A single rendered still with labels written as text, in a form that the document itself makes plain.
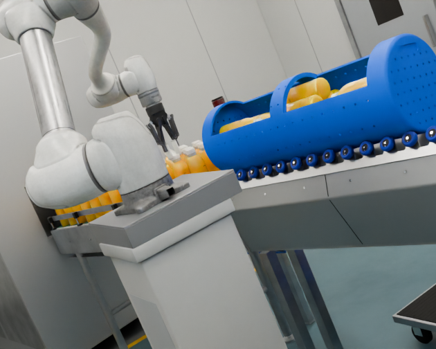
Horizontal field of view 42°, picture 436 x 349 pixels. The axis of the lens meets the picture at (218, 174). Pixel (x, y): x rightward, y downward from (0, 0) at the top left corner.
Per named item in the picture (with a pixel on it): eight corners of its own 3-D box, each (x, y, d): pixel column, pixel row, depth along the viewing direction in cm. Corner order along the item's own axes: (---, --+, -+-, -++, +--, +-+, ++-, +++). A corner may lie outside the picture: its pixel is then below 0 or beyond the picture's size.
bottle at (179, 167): (184, 202, 246) (167, 163, 244) (198, 195, 248) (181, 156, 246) (188, 203, 239) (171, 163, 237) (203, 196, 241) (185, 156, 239)
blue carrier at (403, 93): (403, 142, 152) (374, 38, 151) (213, 182, 222) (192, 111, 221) (458, 120, 169) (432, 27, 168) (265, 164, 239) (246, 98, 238)
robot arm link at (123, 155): (165, 179, 157) (131, 104, 154) (106, 203, 160) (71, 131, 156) (173, 167, 173) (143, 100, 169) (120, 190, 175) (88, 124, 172)
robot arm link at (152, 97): (161, 86, 236) (167, 99, 237) (151, 91, 243) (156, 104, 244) (144, 92, 231) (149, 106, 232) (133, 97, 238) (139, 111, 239)
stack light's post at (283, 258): (310, 325, 297) (228, 128, 282) (304, 324, 300) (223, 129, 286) (315, 320, 299) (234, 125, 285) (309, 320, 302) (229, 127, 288)
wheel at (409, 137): (414, 128, 156) (419, 130, 157) (401, 131, 159) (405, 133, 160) (413, 144, 154) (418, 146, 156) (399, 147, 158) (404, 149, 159)
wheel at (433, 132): (439, 122, 150) (443, 124, 151) (424, 126, 153) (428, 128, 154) (438, 138, 148) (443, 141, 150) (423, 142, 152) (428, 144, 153)
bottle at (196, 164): (198, 199, 240) (180, 158, 237) (206, 193, 245) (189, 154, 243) (212, 195, 236) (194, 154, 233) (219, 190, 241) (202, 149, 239)
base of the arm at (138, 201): (147, 213, 151) (138, 194, 150) (113, 216, 170) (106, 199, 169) (199, 183, 161) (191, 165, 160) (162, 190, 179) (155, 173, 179)
